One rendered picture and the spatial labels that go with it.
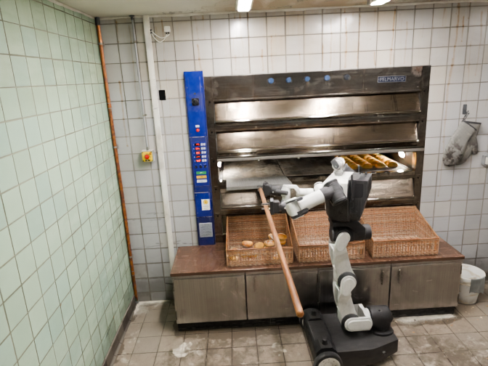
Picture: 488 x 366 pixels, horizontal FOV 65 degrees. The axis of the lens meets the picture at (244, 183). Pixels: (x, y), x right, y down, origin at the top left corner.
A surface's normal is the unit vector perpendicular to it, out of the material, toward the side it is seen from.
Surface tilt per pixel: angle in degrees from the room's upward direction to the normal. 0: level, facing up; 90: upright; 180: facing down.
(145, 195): 90
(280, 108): 70
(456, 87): 90
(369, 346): 0
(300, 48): 90
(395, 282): 90
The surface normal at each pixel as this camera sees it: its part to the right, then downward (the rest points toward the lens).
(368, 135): 0.01, -0.08
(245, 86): 0.04, 0.31
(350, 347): -0.05, -0.96
